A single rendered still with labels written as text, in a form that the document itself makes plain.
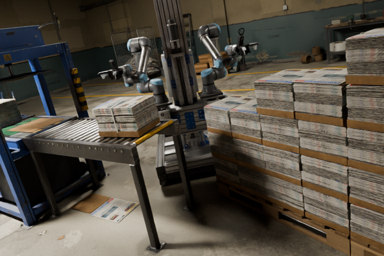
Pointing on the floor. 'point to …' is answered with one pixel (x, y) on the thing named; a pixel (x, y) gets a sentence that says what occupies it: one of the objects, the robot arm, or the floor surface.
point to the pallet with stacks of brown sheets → (206, 60)
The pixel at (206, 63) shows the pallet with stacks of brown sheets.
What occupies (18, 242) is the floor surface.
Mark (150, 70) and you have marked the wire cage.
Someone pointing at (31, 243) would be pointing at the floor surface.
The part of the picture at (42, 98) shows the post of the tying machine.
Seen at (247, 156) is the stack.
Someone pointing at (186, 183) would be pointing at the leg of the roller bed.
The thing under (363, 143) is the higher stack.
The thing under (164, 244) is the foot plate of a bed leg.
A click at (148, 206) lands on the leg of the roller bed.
